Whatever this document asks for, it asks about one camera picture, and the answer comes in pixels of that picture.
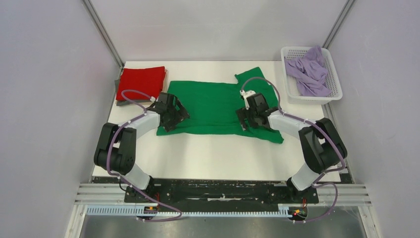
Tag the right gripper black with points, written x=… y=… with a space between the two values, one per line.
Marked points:
x=243 y=114

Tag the white cable duct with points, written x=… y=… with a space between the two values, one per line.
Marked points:
x=143 y=211

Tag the white plastic basket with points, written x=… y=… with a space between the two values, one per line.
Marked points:
x=332 y=81

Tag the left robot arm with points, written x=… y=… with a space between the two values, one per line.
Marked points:
x=116 y=147

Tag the purple t-shirt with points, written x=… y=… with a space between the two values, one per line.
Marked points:
x=310 y=73

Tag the aluminium rail frame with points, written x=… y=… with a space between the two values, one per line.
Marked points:
x=189 y=156

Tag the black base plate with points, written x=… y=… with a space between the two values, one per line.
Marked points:
x=201 y=195

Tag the folded red t-shirt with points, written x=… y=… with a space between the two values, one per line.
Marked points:
x=147 y=80

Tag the right corner metal strut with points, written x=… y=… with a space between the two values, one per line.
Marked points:
x=338 y=23

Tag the green t-shirt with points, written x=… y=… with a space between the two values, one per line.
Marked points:
x=212 y=106

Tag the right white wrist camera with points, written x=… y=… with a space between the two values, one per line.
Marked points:
x=245 y=94

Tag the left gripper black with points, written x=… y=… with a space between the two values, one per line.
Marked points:
x=180 y=115

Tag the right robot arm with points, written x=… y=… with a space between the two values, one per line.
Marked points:
x=321 y=143

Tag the corner metal strut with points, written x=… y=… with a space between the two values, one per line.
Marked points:
x=103 y=32
x=338 y=23

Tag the left corner metal strut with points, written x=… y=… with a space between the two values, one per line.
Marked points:
x=103 y=32

